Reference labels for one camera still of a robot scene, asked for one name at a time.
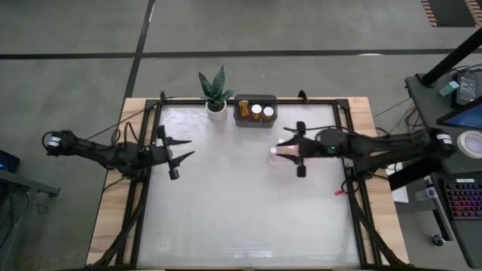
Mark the black keyboard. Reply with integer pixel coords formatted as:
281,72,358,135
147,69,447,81
443,178,482,221

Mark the white tape roll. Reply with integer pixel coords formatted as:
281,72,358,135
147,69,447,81
456,129,482,160

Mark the black orange-striped floor mat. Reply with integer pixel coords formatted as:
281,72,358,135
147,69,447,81
420,0,482,28

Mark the snake plant in white pot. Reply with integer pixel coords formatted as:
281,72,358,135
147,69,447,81
198,65,238,123

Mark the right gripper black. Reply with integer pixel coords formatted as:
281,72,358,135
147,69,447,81
276,120,329,179

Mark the white paper sheet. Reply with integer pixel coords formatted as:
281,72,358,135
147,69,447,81
384,162,410,204

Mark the clear plastic cup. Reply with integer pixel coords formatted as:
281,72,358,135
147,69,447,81
414,187,438,202

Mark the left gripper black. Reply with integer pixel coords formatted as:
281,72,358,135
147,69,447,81
141,125,197,181

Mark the dark side desk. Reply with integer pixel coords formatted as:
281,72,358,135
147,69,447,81
404,71,482,270

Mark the dark grey plastic bin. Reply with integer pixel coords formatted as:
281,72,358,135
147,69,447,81
233,93,279,128

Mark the black frame strut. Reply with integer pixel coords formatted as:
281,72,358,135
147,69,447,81
349,202,406,269
90,202,146,269
387,156,447,191

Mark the teal small box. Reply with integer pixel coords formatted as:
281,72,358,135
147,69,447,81
438,80,460,98

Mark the tall pink pill bottle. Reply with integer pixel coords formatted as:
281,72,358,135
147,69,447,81
269,145,301,157

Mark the black blue-lit device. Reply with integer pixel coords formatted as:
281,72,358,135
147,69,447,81
0,149,21,174

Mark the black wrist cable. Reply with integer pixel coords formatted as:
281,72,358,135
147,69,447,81
282,125,353,134

